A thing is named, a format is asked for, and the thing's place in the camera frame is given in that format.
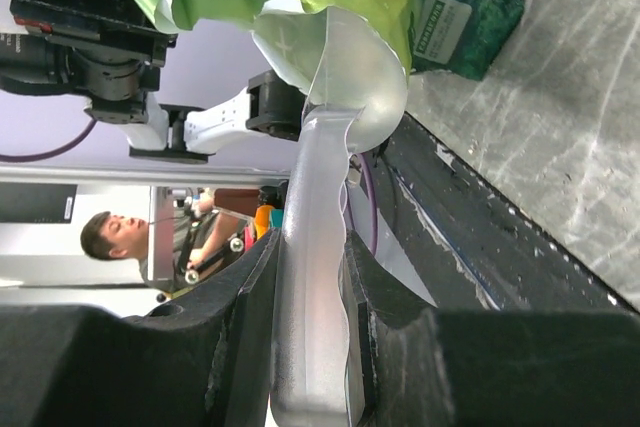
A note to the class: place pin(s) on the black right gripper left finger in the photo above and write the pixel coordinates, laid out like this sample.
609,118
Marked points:
202,359

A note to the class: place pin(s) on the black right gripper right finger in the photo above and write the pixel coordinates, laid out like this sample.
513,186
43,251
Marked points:
431,366

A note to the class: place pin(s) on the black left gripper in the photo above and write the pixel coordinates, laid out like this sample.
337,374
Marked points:
119,25

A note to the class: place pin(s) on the clear plastic scoop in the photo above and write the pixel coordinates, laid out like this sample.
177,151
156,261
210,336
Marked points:
356,89

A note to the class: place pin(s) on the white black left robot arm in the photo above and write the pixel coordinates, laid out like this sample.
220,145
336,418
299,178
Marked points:
111,53

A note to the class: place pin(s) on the person in background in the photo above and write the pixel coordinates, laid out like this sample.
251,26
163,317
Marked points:
189,244

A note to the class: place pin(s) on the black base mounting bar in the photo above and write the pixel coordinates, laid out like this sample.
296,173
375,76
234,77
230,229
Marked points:
472,247

